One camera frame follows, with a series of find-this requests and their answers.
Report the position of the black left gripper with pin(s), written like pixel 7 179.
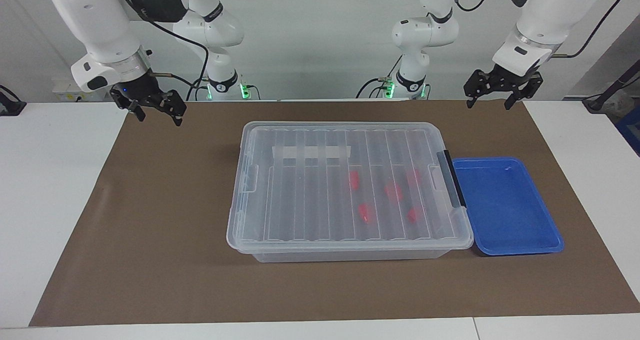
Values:
pixel 515 81

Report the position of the black stand pole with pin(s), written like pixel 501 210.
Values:
pixel 595 102

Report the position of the blue plastic tray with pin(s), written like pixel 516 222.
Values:
pixel 505 210

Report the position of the blue crate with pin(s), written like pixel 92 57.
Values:
pixel 631 130

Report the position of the dark box latch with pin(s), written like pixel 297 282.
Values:
pixel 452 185

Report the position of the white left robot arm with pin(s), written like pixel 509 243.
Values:
pixel 535 20

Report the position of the white power socket strip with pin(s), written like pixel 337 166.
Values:
pixel 65 92

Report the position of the clear plastic storage box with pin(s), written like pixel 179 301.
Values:
pixel 350 256

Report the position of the brown table mat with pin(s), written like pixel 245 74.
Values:
pixel 175 205

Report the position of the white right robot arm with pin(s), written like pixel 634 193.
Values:
pixel 100 25

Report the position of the clear ribbed plastic lid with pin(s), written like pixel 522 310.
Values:
pixel 300 205

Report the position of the red plastic block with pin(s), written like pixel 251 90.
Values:
pixel 354 180
pixel 413 176
pixel 366 213
pixel 413 214
pixel 394 191

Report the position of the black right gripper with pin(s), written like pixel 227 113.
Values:
pixel 139 89

